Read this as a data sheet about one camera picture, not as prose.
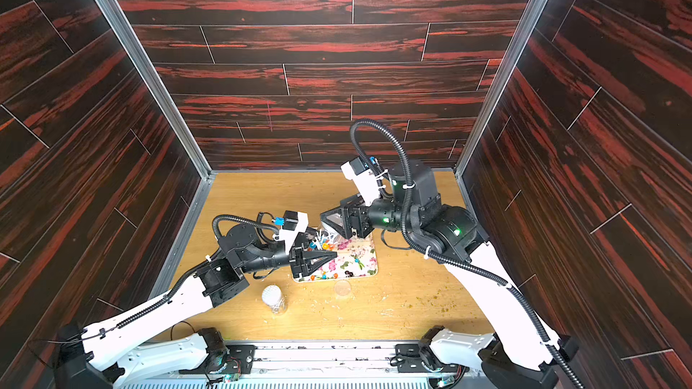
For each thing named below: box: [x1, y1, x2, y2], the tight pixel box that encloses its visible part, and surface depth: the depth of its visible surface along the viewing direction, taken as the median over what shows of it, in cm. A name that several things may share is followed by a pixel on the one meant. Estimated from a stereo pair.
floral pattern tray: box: [292, 231, 379, 283], surface depth 93 cm
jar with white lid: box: [261, 284, 288, 317], surface depth 77 cm
